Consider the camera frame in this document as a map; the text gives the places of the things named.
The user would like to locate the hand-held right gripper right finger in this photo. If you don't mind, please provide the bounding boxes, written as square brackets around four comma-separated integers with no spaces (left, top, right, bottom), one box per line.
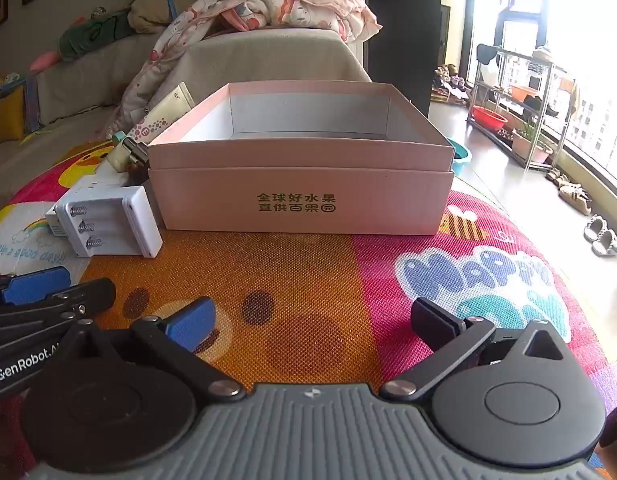
[380,297,582,402]

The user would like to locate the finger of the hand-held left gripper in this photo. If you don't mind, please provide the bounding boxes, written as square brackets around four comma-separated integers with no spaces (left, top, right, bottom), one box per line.
[0,267,72,306]
[0,277,116,346]

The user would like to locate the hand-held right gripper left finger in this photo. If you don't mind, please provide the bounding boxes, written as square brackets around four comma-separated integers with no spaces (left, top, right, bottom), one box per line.
[63,297,246,403]

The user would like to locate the white battery charger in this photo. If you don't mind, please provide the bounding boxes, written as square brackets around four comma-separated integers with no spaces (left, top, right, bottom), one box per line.
[45,185,163,259]

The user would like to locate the pink cardboard box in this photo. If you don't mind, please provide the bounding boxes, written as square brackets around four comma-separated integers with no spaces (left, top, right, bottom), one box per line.
[147,82,455,236]

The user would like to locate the cream cosmetic tube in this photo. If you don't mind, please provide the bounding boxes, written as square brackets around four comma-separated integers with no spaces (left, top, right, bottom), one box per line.
[131,82,195,143]

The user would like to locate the colourful cartoon play mat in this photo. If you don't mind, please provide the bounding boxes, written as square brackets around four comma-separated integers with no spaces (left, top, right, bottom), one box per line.
[0,140,617,471]

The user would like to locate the small cream bottle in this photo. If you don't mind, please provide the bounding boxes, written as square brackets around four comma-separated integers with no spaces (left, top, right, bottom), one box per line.
[107,140,134,173]

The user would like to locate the teal plastic basin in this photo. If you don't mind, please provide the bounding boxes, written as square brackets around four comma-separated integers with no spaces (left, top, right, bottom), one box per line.
[449,137,473,176]

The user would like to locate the yellow cushion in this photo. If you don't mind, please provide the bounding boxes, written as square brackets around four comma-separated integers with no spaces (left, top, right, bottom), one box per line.
[0,85,26,146]

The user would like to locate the white slipper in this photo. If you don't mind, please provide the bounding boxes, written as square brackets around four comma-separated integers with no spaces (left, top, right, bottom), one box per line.
[592,230,617,257]
[583,215,608,242]

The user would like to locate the pair of tan shoes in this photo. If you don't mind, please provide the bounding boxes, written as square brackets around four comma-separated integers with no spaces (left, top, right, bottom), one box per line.
[546,167,593,216]

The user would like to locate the red plastic basin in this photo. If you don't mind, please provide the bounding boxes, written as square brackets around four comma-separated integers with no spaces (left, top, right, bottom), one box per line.
[471,105,509,133]

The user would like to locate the pink plush toy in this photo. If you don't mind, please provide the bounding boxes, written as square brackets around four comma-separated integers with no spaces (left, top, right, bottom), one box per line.
[29,50,64,72]

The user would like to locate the row of shoes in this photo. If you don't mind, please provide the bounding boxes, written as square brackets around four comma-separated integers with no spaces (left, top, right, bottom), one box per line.
[431,64,472,106]

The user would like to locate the metal storage rack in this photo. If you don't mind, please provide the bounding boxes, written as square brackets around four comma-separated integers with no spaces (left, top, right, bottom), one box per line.
[466,47,577,171]

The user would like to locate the green plush toy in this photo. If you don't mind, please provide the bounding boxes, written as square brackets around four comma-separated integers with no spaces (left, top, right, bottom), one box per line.
[58,10,139,63]

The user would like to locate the beige covered sofa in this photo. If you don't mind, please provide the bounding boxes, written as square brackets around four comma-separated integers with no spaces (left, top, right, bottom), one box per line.
[0,0,374,196]

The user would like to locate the pink printed blanket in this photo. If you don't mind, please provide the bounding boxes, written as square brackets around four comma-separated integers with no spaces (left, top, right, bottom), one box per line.
[104,0,383,141]

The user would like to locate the beige pillow with blue strap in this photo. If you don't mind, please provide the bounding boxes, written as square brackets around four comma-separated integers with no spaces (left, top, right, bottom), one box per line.
[127,0,178,36]

